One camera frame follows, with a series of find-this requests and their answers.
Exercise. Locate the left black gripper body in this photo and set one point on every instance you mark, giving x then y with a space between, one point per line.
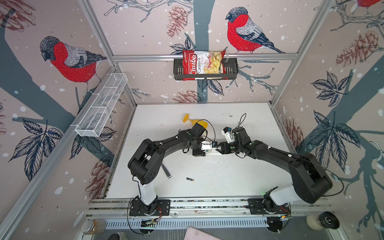
197 151

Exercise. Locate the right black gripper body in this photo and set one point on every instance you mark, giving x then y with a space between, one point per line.
231 147

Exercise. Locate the white remote control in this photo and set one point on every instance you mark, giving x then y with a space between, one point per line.
212 152

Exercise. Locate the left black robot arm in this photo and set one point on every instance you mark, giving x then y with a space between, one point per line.
147 161

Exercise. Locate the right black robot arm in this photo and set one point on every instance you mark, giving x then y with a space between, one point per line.
309 179

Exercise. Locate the yellow plastic goblet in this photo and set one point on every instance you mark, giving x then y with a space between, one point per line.
203 123

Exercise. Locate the red cassava chips bag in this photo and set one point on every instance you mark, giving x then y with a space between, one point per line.
203 62

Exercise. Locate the pink flat object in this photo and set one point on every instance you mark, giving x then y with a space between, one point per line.
195 234

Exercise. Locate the glass jar amber content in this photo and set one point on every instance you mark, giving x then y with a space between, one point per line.
93 227

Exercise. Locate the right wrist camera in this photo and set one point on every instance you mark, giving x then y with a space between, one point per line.
227 133

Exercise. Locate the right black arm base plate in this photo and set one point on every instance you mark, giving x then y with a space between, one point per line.
260 206

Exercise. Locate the black wall basket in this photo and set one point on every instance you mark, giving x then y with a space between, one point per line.
228 69

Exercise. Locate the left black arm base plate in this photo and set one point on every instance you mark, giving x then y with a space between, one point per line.
157 208

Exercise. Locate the white wire mesh shelf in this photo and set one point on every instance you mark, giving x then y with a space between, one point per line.
98 113

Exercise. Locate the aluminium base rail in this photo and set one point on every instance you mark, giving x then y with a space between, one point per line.
182 213

